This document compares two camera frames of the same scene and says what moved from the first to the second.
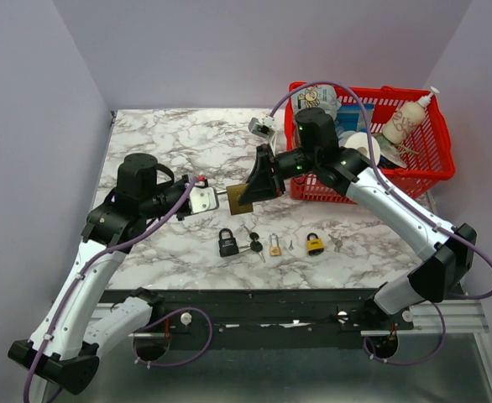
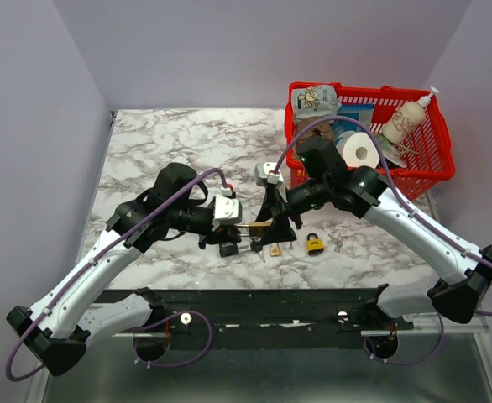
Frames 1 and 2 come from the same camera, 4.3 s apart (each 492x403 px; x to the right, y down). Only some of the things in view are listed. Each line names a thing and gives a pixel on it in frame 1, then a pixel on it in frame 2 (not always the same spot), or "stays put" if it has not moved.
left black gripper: [182, 183] → [221, 234]
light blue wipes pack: [322, 97] stays put
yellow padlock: [314, 244] stays put
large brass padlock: [234, 193] → [256, 228]
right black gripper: [263, 184] → [273, 205]
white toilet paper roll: [359, 142] stays put
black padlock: [227, 246] stays put
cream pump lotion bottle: [409, 117] stays put
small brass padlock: [274, 251] stays put
